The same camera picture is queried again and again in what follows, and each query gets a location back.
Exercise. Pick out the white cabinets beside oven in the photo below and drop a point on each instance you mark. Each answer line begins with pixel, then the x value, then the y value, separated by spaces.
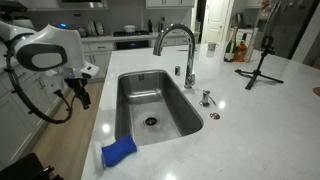
pixel 100 61

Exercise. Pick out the white door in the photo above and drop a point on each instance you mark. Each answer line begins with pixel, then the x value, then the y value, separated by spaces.
pixel 216 20

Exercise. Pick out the white wall cabinets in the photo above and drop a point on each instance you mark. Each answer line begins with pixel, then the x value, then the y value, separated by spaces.
pixel 166 3

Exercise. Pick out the white carton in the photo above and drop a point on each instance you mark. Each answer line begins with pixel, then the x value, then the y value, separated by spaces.
pixel 251 46

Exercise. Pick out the long white base cabinets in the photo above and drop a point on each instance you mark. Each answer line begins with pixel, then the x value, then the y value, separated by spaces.
pixel 16 130

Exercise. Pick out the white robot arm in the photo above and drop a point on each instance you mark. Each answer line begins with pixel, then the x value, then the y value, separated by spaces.
pixel 50 40

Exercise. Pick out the dark green champagne bottle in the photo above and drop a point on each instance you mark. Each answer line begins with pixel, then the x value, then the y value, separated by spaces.
pixel 230 50

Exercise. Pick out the chrome soap dispenser pump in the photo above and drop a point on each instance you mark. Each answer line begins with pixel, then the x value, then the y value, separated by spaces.
pixel 205 98

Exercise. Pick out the round chrome counter button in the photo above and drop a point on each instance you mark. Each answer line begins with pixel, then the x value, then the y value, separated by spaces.
pixel 215 116

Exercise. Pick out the white pot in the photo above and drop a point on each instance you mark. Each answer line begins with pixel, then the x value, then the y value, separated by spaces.
pixel 129 28

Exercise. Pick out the black sink drain strainer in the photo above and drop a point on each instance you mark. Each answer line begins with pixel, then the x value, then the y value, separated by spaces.
pixel 151 121

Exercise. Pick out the steel range hood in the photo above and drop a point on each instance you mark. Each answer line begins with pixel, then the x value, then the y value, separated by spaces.
pixel 83 4

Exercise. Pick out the black camera tripod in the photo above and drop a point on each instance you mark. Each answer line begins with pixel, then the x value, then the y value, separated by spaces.
pixel 257 71

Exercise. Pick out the orange bottle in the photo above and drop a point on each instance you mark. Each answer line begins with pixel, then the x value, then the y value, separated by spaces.
pixel 240 53

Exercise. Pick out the black oven front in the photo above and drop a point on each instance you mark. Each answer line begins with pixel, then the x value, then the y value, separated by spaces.
pixel 131 45

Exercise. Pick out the blue cloth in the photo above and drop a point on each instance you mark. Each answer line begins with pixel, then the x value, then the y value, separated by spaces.
pixel 118 151

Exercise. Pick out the stainless steel sink basin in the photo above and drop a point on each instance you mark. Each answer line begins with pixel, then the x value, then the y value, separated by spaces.
pixel 166 100

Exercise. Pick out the chrome gooseneck faucet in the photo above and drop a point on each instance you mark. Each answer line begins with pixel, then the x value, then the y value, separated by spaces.
pixel 190 60

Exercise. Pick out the round wooden coaster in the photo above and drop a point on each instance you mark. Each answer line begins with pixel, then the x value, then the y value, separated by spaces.
pixel 317 91

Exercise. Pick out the patterned mug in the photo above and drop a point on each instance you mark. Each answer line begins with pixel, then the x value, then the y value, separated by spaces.
pixel 212 46

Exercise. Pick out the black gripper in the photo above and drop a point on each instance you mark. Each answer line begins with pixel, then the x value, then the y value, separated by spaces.
pixel 77 85

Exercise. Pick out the black equipment stand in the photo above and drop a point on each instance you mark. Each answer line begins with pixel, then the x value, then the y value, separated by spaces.
pixel 23 168

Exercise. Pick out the stainless steel refrigerator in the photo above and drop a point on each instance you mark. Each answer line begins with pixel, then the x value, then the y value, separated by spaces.
pixel 293 26

